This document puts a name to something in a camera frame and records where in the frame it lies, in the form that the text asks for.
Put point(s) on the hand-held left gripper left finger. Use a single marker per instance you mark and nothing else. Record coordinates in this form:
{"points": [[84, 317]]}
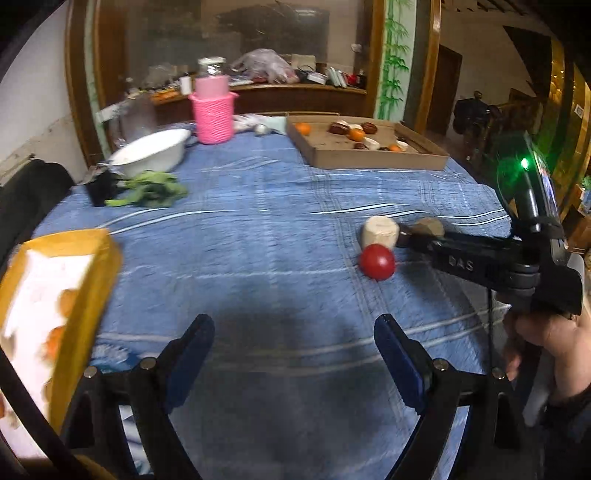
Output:
{"points": [[191, 357]]}

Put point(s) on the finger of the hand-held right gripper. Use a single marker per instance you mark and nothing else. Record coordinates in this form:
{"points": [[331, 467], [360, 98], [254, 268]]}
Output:
{"points": [[422, 243]]}

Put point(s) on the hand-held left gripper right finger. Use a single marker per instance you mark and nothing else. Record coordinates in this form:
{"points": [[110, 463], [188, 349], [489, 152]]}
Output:
{"points": [[399, 357]]}

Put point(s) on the cream steamed bun chunk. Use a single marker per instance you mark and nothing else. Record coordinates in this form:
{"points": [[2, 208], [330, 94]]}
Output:
{"points": [[378, 232], [429, 226]]}

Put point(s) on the dark purple plum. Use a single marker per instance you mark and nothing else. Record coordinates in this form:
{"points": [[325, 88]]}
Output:
{"points": [[405, 234]]}

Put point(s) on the red apple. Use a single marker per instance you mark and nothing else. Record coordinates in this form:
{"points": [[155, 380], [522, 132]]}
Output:
{"points": [[377, 261]]}

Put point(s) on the yellow paper box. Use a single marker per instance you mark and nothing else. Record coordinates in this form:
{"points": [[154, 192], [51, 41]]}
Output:
{"points": [[87, 286]]}

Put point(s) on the person's right hand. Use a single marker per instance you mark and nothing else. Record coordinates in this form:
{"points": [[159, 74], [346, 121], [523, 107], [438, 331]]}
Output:
{"points": [[563, 350]]}

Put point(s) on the cream bun piece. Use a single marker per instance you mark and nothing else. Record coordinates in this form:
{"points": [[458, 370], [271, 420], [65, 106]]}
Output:
{"points": [[406, 146], [373, 144]]}

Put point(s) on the cardboard tray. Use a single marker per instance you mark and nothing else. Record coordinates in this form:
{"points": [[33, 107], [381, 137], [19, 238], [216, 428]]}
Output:
{"points": [[369, 159]]}

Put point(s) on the dark red fruit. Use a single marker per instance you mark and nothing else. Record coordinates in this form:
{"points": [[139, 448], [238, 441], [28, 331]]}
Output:
{"points": [[369, 128]]}

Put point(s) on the blue plaid tablecloth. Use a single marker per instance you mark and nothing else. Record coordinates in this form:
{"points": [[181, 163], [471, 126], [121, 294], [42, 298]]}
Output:
{"points": [[258, 240]]}

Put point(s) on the black jacket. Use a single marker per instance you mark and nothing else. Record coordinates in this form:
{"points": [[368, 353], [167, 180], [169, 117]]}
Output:
{"points": [[471, 113]]}

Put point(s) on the brown wooden door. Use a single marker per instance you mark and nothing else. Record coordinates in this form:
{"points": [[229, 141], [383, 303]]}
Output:
{"points": [[443, 87]]}

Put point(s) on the green leafy vegetable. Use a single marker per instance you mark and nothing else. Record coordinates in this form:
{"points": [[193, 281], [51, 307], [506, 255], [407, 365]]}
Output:
{"points": [[147, 189]]}

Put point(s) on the golden pillar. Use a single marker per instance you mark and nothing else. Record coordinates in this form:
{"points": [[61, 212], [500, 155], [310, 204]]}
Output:
{"points": [[565, 115]]}

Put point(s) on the bamboo painted panel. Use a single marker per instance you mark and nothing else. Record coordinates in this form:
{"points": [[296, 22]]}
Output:
{"points": [[395, 60]]}

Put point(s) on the small black box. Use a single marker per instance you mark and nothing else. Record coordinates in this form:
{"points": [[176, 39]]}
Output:
{"points": [[99, 189]]}

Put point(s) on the wooden sideboard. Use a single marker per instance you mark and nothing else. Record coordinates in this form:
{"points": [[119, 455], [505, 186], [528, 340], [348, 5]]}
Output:
{"points": [[286, 97]]}

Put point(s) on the white cloth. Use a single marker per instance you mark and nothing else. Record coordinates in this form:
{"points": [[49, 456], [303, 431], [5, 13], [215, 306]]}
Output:
{"points": [[251, 124]]}

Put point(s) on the white enamel basin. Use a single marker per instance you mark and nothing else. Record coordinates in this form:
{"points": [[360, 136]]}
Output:
{"points": [[150, 152]]}

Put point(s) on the beige cardboard box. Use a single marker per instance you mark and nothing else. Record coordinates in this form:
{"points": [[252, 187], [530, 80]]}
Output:
{"points": [[302, 62]]}

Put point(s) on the black chair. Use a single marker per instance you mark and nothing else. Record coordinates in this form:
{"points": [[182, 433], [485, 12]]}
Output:
{"points": [[32, 189]]}

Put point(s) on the translucent plastic bag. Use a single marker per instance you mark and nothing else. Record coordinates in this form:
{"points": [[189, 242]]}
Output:
{"points": [[268, 67]]}

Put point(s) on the pink woven basket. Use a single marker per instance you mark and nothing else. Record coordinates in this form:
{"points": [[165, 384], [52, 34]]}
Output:
{"points": [[213, 117]]}

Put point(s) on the clear plastic pitcher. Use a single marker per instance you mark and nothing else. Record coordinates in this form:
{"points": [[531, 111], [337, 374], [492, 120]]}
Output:
{"points": [[134, 120]]}

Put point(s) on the pink bottle with clear lid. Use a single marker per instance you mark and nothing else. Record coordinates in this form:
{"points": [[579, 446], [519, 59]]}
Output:
{"points": [[211, 74]]}

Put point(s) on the wooden framed glass partition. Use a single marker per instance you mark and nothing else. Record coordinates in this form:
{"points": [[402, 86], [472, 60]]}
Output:
{"points": [[81, 83]]}

